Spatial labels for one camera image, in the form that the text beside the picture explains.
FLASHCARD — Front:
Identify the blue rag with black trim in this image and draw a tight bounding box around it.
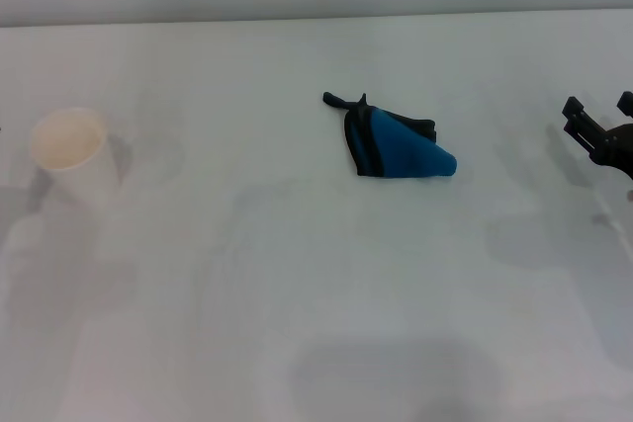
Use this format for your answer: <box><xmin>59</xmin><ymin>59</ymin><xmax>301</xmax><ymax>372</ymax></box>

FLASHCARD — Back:
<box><xmin>321</xmin><ymin>91</ymin><xmax>458</xmax><ymax>180</ymax></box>

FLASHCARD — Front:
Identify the white paper cup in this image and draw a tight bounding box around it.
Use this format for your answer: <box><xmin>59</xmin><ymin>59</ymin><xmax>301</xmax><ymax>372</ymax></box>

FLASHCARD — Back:
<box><xmin>29</xmin><ymin>106</ymin><xmax>120</xmax><ymax>206</ymax></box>

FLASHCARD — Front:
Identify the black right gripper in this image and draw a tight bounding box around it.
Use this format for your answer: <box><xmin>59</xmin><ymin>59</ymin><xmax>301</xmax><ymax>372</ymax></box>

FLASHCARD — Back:
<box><xmin>562</xmin><ymin>90</ymin><xmax>633</xmax><ymax>171</ymax></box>

